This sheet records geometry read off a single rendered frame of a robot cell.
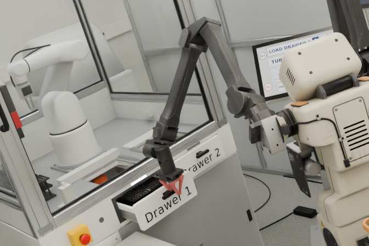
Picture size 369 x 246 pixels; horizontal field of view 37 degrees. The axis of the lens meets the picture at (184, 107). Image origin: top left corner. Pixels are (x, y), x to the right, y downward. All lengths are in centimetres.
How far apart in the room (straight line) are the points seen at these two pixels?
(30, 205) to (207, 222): 86
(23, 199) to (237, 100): 84
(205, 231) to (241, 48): 168
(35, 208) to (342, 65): 117
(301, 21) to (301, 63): 185
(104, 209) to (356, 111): 106
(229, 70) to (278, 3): 177
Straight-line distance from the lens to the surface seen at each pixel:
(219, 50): 189
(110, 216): 224
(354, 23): 191
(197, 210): 250
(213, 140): 249
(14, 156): 202
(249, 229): 276
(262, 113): 169
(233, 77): 181
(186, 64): 201
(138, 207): 210
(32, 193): 206
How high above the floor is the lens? 177
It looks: 16 degrees down
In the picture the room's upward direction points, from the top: 17 degrees counter-clockwise
